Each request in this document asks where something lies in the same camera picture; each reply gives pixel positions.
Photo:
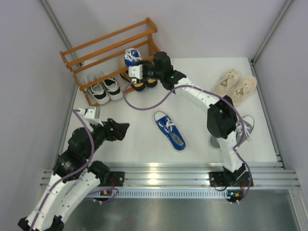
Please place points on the grey canvas sneaker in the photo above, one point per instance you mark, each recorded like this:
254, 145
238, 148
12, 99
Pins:
214, 142
243, 133

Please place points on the beige sneaker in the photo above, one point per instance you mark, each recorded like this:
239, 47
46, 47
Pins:
243, 90
226, 82

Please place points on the orange wooden shoe shelf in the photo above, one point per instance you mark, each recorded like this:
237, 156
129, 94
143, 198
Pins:
95, 61

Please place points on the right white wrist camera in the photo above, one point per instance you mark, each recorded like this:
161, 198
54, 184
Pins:
136, 73

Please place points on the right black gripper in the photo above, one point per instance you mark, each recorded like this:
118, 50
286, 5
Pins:
146, 64

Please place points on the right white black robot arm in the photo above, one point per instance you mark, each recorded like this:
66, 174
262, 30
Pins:
222, 117

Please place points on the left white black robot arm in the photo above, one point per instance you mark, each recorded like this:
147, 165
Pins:
74, 176

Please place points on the black white sneaker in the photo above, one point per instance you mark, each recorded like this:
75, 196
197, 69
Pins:
99, 94
113, 89

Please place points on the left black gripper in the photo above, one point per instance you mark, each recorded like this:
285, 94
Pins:
119, 129

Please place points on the perforated grey cable tray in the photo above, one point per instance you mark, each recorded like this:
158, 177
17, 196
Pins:
164, 193

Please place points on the blue canvas sneaker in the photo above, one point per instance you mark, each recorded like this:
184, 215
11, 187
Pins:
132, 55
169, 129

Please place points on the gold loafer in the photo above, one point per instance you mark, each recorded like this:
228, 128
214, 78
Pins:
151, 83
126, 77

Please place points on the left grey canvas sneaker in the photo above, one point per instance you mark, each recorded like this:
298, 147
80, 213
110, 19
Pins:
214, 142

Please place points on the right grey canvas sneaker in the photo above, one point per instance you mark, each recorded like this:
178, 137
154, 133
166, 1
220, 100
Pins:
243, 133

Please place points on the aluminium rail frame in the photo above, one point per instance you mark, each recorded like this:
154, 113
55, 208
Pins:
269, 175

